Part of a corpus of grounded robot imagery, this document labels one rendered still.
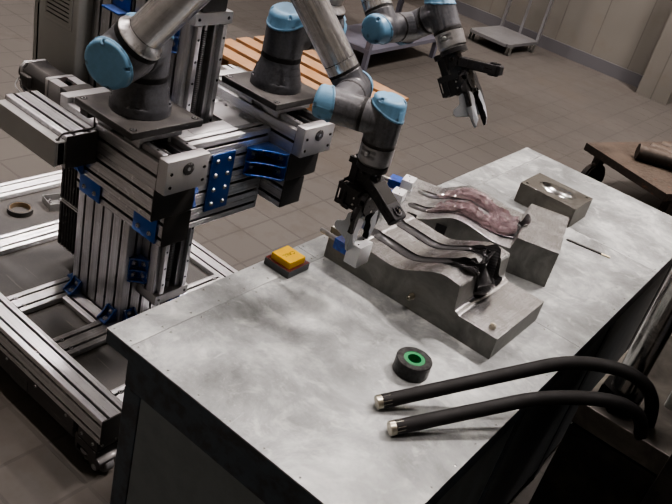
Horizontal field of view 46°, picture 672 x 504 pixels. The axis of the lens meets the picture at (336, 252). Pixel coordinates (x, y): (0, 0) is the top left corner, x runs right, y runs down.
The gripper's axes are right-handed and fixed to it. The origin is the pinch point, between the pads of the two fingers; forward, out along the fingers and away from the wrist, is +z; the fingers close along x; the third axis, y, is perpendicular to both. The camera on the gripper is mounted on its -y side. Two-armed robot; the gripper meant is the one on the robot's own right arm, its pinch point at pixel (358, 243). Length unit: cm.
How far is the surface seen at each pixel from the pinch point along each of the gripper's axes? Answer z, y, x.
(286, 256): 11.3, 15.9, 3.9
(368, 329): 15.0, -11.7, 5.3
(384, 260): 6.6, -2.7, -10.1
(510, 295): 8.9, -28.8, -30.1
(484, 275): 6.9, -21.2, -28.7
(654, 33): 43, 119, -654
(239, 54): 86, 277, -265
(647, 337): -4, -62, -22
